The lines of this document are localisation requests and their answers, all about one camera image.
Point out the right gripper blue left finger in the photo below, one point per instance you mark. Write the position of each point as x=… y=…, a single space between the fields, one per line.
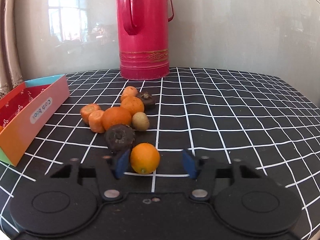
x=109 y=169

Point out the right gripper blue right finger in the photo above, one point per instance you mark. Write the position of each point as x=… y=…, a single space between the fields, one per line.
x=202 y=170

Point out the front dark mangosteen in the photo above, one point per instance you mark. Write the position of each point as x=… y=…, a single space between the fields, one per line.
x=119 y=138

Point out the dark mangosteen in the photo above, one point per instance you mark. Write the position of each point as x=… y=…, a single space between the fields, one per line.
x=119 y=138
x=147 y=99

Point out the large middle orange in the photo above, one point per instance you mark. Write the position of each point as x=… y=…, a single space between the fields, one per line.
x=115 y=116

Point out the black white checkered tablecloth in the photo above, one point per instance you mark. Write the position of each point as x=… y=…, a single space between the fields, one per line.
x=227 y=115

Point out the left carrot piece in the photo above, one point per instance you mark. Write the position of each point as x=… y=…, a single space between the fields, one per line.
x=87 y=110

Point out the rear orange tangerine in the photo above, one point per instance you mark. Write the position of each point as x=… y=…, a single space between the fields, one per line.
x=133 y=105

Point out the rear dark mangosteen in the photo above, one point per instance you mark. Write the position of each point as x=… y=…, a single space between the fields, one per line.
x=147 y=99

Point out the colourful cardboard box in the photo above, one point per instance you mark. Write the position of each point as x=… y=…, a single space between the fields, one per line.
x=25 y=110

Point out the beige lace curtain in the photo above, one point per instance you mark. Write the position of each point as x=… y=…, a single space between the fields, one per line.
x=11 y=75

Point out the red thermos flask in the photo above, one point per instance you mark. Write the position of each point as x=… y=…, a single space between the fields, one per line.
x=143 y=38

